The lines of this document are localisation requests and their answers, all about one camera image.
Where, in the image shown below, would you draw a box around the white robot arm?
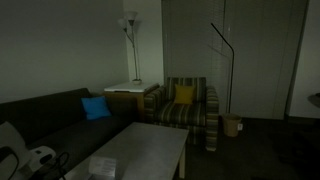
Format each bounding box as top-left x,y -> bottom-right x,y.
0,121 -> 66,180

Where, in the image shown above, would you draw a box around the white top side table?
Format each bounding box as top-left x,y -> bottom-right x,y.
103,82 -> 159,121

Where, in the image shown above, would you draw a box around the yellow cushion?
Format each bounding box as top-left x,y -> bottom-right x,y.
174,85 -> 195,104

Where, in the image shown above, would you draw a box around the striped armchair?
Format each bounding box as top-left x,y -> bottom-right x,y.
144,77 -> 219,151

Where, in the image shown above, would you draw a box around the blue cushion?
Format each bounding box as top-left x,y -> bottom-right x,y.
81,96 -> 111,120

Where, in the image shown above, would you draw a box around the white multi-head floor lamp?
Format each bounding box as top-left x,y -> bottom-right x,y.
117,11 -> 142,85

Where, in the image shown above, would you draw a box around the beige waste basket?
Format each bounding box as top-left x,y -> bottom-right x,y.
222,113 -> 242,137

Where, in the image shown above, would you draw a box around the thin black floor lamp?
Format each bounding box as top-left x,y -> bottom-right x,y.
210,22 -> 235,113

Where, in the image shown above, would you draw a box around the blue tea bag box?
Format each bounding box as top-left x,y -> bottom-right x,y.
88,156 -> 117,180

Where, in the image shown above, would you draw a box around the window blinds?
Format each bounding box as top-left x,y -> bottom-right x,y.
162,0 -> 309,119

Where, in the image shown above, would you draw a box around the dark grey sofa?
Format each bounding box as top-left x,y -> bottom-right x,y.
0,88 -> 138,173

